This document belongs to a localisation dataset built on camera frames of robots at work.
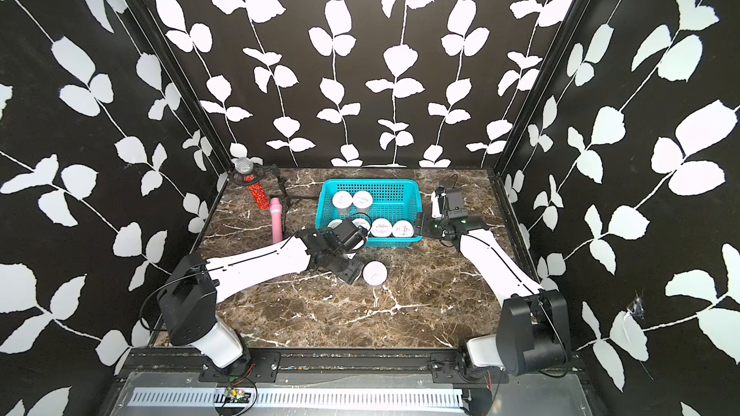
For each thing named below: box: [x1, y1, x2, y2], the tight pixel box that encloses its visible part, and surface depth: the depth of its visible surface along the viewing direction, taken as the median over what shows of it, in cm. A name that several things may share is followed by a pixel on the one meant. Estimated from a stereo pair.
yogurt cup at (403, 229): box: [392, 219, 415, 238], surface depth 95 cm
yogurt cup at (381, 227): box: [370, 217, 393, 238], surface depth 97 cm
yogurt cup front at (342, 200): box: [331, 190, 353, 212], surface depth 103 cm
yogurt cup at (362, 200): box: [352, 190, 373, 213], surface depth 103 cm
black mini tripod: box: [264, 163, 292, 223], surface depth 103 cm
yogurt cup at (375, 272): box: [362, 260, 388, 286], surface depth 86 cm
